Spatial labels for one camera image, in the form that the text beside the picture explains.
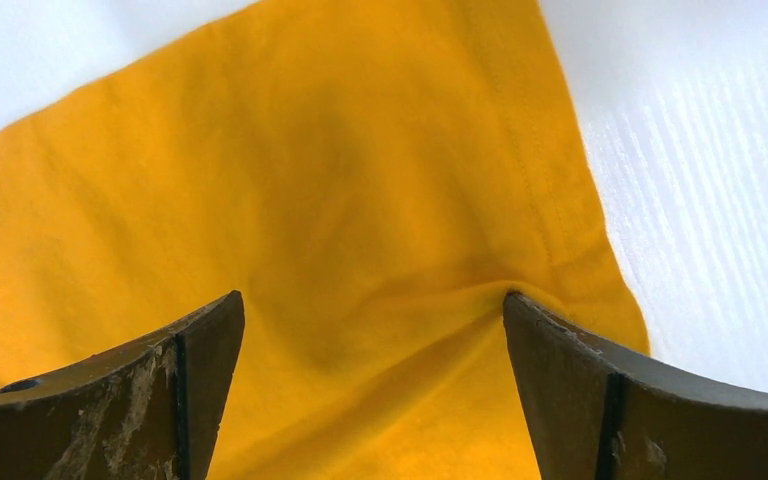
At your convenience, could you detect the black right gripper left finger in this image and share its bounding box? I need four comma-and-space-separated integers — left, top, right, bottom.
0, 291, 244, 479

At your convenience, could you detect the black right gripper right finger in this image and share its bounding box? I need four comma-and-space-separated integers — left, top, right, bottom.
503, 292, 768, 479

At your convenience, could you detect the yellow t-shirt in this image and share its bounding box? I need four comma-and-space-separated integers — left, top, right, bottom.
0, 1, 649, 479

